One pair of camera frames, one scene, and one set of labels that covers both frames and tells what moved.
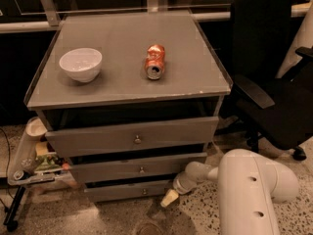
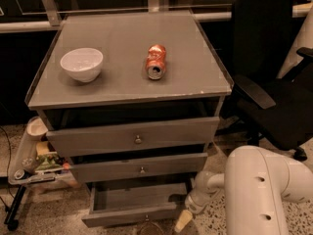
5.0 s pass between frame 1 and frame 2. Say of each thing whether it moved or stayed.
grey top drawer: stayed
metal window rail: stayed
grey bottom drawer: moved
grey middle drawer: stayed
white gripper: moved
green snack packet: stayed
